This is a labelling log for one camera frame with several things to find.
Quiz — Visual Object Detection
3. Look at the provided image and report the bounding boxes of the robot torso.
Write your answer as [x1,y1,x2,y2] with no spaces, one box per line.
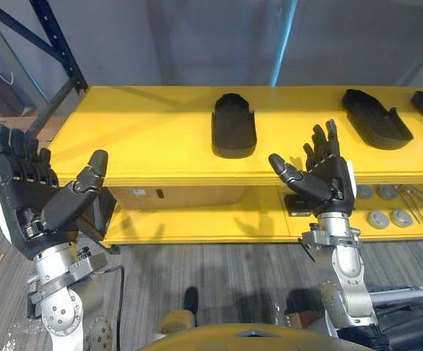
[137,323,373,351]

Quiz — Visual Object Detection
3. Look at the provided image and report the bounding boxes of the dark blue rack frame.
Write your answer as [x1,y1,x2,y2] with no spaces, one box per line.
[0,0,89,162]

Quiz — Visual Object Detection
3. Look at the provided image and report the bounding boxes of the thin metal rods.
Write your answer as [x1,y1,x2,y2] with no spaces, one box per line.
[395,184,423,230]

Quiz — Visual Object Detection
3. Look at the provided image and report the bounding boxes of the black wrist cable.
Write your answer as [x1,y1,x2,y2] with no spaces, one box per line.
[104,264,126,351]

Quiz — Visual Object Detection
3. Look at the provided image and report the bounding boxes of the dark robot foot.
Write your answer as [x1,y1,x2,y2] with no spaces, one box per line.
[183,287,199,326]

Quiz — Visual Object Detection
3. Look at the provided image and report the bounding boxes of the yellow lower shelf board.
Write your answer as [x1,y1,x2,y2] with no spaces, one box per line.
[99,184,423,245]

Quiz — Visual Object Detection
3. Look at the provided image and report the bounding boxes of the yellow shelf board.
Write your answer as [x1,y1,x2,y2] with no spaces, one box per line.
[99,184,423,245]
[48,86,423,187]

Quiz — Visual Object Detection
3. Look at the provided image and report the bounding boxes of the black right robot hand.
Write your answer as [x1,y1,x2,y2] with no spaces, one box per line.
[268,118,358,217]

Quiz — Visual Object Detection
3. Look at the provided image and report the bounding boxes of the blue vertical pole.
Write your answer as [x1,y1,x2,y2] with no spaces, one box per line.
[269,0,299,87]

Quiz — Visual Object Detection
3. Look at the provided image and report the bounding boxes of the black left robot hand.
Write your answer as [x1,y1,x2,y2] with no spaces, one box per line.
[0,124,109,260]

